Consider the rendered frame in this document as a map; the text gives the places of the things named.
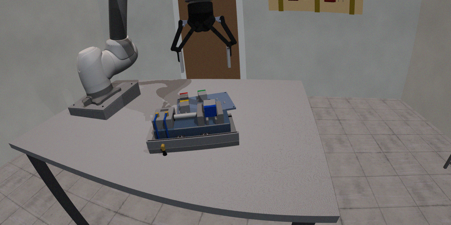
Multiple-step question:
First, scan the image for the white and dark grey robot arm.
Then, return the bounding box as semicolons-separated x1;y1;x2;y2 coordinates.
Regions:
77;0;138;107

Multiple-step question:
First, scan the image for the grey metal blank with green end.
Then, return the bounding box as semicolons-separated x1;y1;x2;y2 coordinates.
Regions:
198;90;207;102

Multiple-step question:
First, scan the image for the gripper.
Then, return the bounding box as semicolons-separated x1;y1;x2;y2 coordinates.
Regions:
171;2;237;73

